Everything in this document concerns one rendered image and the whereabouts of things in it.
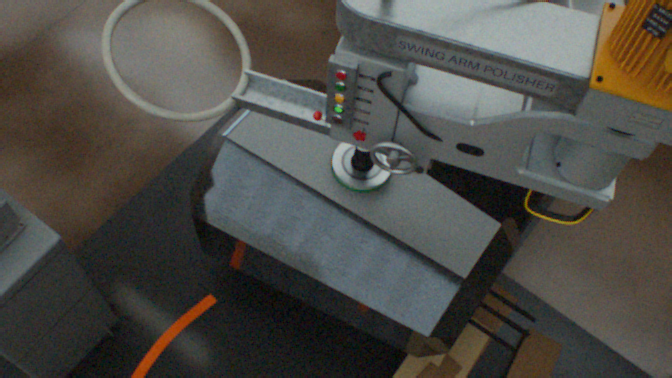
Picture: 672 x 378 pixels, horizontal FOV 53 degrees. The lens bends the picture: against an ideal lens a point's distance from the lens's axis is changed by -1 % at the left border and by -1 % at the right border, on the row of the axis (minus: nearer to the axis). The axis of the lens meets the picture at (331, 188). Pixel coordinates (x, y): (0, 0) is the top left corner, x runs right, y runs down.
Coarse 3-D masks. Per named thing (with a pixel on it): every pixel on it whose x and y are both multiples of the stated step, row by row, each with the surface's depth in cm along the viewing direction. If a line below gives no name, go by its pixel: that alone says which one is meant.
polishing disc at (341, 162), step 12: (348, 144) 242; (336, 156) 240; (348, 156) 240; (384, 156) 241; (336, 168) 237; (348, 168) 238; (372, 168) 238; (348, 180) 235; (360, 180) 235; (372, 180) 235; (384, 180) 236
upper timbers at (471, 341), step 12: (468, 324) 284; (468, 336) 281; (480, 336) 282; (456, 348) 279; (468, 348) 279; (480, 348) 279; (408, 360) 275; (420, 360) 275; (456, 360) 276; (468, 360) 276; (396, 372) 273; (408, 372) 273; (420, 372) 273
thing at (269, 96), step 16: (256, 80) 228; (272, 80) 225; (240, 96) 221; (256, 96) 227; (272, 96) 227; (288, 96) 227; (304, 96) 227; (320, 96) 224; (272, 112) 221; (288, 112) 219; (304, 112) 225; (320, 128) 219; (432, 160) 214
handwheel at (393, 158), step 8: (376, 144) 199; (384, 144) 197; (392, 144) 196; (400, 144) 196; (384, 152) 201; (392, 152) 201; (408, 152) 196; (376, 160) 206; (392, 160) 201; (400, 160) 201; (408, 160) 200; (416, 160) 199; (384, 168) 207; (392, 168) 206; (408, 168) 204; (416, 168) 202
